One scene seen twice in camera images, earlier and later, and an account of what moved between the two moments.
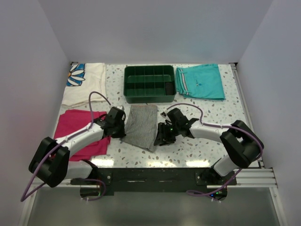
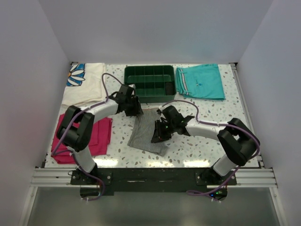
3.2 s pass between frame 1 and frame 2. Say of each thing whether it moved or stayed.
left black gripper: moved
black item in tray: stayed
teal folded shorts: stayed
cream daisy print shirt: stayed
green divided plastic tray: stayed
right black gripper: moved
